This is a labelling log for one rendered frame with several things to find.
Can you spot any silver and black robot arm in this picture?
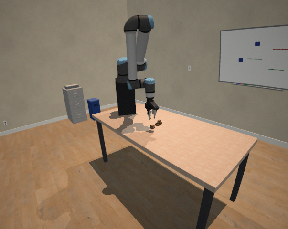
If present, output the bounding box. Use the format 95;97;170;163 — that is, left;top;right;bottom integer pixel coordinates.
117;15;155;98

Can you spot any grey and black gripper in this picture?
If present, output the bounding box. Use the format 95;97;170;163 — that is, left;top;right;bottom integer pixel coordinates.
145;97;157;120

